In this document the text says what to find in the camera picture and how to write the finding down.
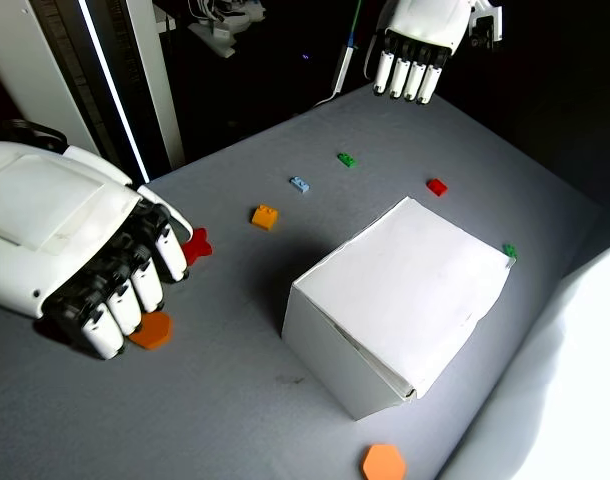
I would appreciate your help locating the light blue toy brick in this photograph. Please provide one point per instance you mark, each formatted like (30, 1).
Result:
(300, 185)

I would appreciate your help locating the white flat plastic part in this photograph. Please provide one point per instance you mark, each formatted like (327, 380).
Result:
(212, 40)

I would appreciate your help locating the red star block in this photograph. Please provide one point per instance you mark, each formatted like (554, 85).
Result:
(200, 247)

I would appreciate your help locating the bright white sheet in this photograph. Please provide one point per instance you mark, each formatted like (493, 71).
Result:
(560, 375)

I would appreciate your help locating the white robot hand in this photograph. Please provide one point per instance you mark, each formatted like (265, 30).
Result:
(425, 20)
(45, 220)

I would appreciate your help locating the grey table cloth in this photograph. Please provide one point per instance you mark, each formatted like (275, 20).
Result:
(210, 400)

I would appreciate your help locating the red toy brick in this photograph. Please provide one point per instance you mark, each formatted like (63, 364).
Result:
(436, 187)

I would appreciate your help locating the white pillar with light strip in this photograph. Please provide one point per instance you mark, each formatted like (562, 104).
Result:
(25, 60)

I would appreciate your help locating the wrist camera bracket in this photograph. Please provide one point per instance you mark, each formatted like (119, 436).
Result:
(495, 25)

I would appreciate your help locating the white-sided cardboard box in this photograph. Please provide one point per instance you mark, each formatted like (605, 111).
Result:
(395, 280)

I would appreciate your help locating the orange hexagon block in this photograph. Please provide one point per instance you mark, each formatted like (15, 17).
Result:
(156, 332)
(384, 462)

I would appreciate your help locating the amber toy brick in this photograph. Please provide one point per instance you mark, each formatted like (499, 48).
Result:
(265, 217)

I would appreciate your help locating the green toy brick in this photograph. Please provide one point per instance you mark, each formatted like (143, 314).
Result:
(510, 251)
(347, 160)

